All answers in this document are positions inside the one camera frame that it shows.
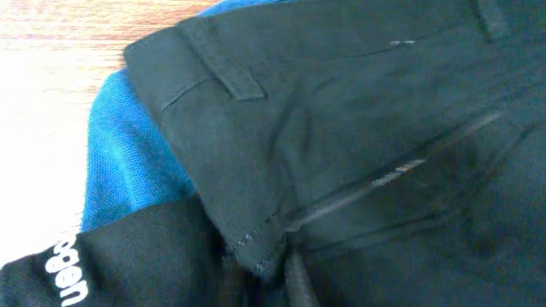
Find black garment with white lettering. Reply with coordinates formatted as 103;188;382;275
1;196;247;307

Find black shorts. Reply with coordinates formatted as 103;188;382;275
124;0;545;306

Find blue polo shirt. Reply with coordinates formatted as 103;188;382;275
80;0;282;234

